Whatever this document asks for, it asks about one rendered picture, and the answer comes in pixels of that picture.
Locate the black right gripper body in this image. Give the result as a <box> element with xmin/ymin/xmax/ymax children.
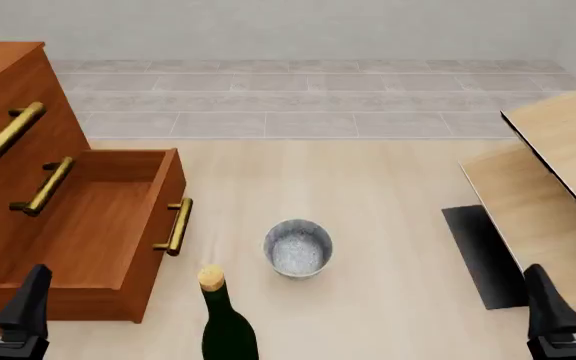
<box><xmin>526</xmin><ymin>335</ymin><xmax>576</xmax><ymax>360</ymax></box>

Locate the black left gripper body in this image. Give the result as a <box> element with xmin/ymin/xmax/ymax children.
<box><xmin>0</xmin><ymin>335</ymin><xmax>51</xmax><ymax>360</ymax></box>

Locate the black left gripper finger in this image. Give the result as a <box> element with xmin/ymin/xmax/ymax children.
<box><xmin>0</xmin><ymin>263</ymin><xmax>53</xmax><ymax>343</ymax></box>

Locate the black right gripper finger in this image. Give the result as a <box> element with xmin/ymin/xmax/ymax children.
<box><xmin>523</xmin><ymin>263</ymin><xmax>576</xmax><ymax>343</ymax></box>

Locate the grey speckled bowl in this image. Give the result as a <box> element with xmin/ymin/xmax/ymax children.
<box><xmin>262</xmin><ymin>218</ymin><xmax>334</xmax><ymax>281</ymax></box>

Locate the pale wooden rack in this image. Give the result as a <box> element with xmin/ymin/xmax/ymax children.
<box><xmin>459</xmin><ymin>79</ymin><xmax>576</xmax><ymax>315</ymax></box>

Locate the open wooden drawer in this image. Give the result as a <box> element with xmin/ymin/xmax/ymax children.
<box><xmin>0</xmin><ymin>147</ymin><xmax>188</xmax><ymax>324</ymax></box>

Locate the dark green wine bottle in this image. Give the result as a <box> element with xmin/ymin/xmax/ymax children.
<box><xmin>196</xmin><ymin>263</ymin><xmax>261</xmax><ymax>360</ymax></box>

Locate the slim brass drawer handle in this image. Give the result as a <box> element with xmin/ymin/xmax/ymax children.
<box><xmin>8</xmin><ymin>156</ymin><xmax>76</xmax><ymax>218</ymax></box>

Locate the thick brass drawer handle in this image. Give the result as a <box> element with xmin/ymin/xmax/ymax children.
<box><xmin>0</xmin><ymin>100</ymin><xmax>48</xmax><ymax>163</ymax></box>

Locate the short brass drawer handle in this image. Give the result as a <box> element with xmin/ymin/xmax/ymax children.
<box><xmin>152</xmin><ymin>197</ymin><xmax>194</xmax><ymax>258</ymax></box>

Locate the closed wooden drawer, large handle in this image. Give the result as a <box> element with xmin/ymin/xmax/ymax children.
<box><xmin>0</xmin><ymin>46</ymin><xmax>90</xmax><ymax>166</ymax></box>

